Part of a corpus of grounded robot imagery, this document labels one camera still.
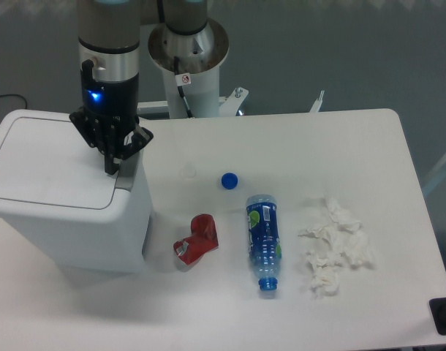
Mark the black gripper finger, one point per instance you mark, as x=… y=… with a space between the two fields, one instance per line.
x=134 y=141
x=99 y=131

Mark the black device at edge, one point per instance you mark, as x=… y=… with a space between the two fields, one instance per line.
x=438 y=310

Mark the crushed red can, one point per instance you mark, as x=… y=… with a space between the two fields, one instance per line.
x=203 y=238

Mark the blue plastic water bottle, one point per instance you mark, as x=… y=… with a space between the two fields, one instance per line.
x=264 y=242

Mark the white trash can body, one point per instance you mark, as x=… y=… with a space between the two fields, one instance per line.
x=106 y=239

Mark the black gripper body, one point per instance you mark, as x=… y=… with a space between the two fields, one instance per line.
x=113 y=101

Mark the crumpled white tissue paper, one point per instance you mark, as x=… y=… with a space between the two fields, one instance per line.
x=340 y=243

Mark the blue plastic bottle cap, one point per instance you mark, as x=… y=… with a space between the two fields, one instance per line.
x=229 y=181

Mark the white trash can lid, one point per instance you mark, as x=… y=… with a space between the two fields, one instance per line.
x=47 y=171

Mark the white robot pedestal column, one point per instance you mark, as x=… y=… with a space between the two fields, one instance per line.
x=190 y=67

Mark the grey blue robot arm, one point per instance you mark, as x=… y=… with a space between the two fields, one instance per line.
x=109 y=51

